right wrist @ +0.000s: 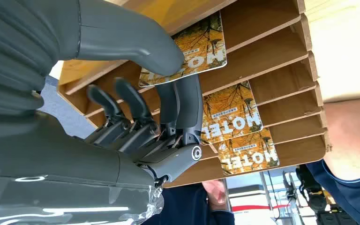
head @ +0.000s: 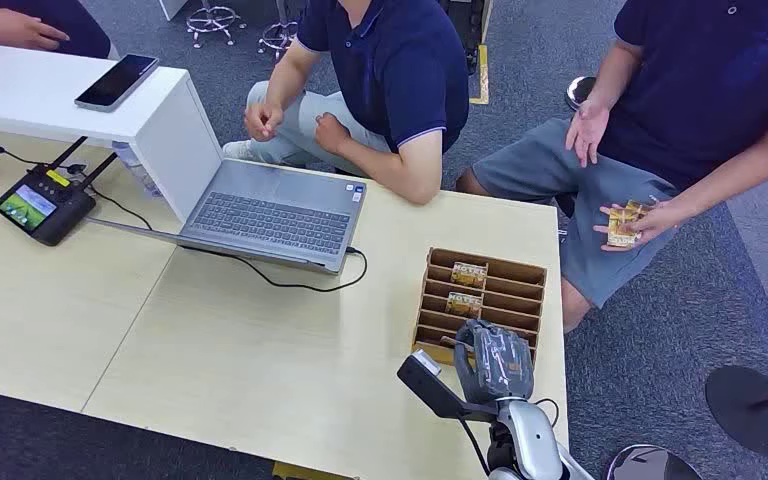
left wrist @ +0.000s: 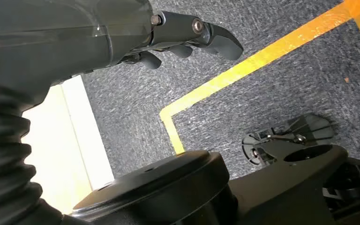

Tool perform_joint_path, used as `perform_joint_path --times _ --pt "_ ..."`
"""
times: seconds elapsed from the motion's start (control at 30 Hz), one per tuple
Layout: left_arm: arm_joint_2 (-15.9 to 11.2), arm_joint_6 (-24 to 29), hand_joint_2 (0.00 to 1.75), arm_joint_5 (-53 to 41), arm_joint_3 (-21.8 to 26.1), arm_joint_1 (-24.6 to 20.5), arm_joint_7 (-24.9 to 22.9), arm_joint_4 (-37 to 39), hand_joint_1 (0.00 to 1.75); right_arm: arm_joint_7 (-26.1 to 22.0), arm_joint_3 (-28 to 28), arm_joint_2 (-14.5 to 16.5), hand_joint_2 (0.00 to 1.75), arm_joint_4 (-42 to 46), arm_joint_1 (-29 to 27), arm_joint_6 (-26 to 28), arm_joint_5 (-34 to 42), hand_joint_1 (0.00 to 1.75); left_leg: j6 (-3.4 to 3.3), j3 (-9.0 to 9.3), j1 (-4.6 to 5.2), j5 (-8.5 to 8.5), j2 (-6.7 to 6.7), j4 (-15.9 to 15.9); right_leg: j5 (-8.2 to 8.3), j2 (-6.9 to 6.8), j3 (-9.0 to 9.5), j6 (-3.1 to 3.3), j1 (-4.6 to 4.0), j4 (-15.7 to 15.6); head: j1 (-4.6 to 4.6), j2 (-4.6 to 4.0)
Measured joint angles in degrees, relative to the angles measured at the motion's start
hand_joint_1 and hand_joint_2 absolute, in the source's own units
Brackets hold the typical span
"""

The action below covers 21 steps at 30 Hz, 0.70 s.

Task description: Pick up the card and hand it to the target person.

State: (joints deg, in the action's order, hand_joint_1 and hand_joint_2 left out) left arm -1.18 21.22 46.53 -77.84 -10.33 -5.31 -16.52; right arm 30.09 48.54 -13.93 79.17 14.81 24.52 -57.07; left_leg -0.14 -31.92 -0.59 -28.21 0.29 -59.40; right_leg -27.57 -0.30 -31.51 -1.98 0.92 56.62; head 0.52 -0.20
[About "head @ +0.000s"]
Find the person's left hand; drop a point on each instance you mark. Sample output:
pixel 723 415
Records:
pixel 331 134
pixel 663 220

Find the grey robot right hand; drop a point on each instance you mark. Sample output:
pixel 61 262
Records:
pixel 498 363

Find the person's right hand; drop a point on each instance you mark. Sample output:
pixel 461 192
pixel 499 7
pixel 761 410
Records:
pixel 23 30
pixel 588 129
pixel 263 122

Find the yellow printed card stack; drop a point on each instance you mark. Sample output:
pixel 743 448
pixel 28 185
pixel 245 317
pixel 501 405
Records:
pixel 622 225

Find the person's right forearm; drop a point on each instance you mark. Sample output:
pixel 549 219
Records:
pixel 288 76
pixel 612 73

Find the person's left forearm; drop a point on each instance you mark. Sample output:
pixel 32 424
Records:
pixel 400 172
pixel 735 175

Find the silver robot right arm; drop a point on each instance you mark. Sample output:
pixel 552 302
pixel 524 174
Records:
pixel 535 438

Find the person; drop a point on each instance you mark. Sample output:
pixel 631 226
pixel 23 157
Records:
pixel 394 66
pixel 72 26
pixel 695 86

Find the wooden slotted card holder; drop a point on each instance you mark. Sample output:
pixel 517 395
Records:
pixel 510 297

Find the white desk shelf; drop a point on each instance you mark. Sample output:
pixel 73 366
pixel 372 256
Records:
pixel 46 96

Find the chrome stool base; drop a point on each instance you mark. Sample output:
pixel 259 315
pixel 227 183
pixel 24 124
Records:
pixel 212 18
pixel 278 36

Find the grey laptop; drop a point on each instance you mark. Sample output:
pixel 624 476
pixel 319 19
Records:
pixel 271 222

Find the black smartphone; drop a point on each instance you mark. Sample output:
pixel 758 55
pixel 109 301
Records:
pixel 117 81

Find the yellow floor marker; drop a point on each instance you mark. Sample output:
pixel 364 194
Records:
pixel 482 76

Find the clear plastic bottle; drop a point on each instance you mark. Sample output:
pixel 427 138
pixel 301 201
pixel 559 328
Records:
pixel 137 171

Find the black cabinet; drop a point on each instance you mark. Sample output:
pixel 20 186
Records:
pixel 467 26

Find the round chrome robot part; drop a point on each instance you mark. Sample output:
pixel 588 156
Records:
pixel 649 465

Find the black remote controller with screen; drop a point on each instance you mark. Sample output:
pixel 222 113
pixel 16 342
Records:
pixel 59 220

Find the black round stand base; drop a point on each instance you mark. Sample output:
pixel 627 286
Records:
pixel 752 414

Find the yellow table leg part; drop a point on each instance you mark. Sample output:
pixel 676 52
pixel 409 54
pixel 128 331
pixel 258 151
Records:
pixel 304 473

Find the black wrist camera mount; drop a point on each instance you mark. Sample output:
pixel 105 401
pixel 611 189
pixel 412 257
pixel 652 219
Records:
pixel 432 389

